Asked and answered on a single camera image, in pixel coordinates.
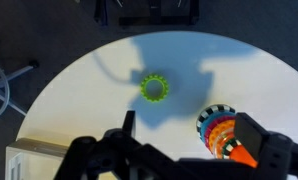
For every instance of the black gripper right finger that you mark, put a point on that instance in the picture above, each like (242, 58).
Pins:
(252, 136)

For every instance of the wooden tray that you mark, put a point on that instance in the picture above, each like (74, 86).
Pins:
(32, 156)

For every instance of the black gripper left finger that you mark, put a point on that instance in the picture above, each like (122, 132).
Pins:
(99, 156)

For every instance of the black metal frame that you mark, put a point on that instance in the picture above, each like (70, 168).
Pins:
(155, 20)

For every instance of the black office chair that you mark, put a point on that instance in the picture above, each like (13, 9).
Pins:
(19, 70)

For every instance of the orange stacker post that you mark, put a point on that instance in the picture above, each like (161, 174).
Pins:
(242, 156)

